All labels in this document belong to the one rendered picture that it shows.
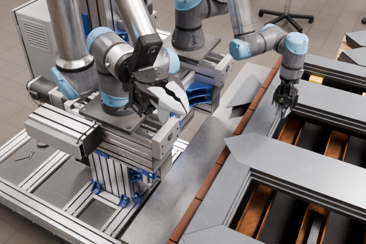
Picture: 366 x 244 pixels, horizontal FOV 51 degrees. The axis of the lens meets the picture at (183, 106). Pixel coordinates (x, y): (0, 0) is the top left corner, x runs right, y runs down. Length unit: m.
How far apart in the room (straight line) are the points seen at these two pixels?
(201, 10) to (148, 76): 0.90
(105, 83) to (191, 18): 0.76
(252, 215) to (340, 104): 0.63
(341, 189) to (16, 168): 1.78
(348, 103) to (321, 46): 2.25
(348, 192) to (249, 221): 0.36
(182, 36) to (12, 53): 2.57
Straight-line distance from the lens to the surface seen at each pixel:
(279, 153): 1.48
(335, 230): 1.73
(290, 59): 1.36
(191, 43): 1.68
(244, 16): 1.33
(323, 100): 1.78
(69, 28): 1.14
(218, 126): 1.84
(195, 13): 1.63
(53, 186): 2.30
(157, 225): 1.48
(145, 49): 0.75
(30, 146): 2.57
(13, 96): 3.41
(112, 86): 0.95
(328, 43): 4.08
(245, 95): 1.97
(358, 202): 1.42
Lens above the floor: 1.90
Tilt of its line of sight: 39 degrees down
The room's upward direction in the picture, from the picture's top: straight up
